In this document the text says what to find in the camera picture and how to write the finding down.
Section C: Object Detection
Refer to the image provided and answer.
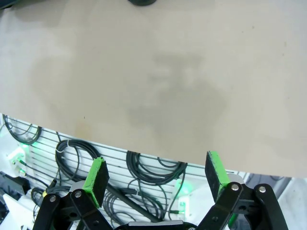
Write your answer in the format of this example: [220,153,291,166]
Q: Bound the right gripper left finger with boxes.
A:
[33,157,113,230]

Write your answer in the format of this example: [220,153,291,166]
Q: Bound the black electronics box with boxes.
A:
[0,171,31,199]

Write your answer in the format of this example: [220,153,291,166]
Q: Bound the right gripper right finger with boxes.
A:
[196,150,288,230]

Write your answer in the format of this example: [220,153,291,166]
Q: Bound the white adapter with green light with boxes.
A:
[6,143,32,179]
[174,177,192,216]

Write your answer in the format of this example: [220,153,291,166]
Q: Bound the black leather shoe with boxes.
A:
[127,0,157,7]

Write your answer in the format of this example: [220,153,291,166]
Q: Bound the black coiled cable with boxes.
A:
[103,184,166,222]
[126,150,188,185]
[55,140,98,183]
[2,114,42,146]

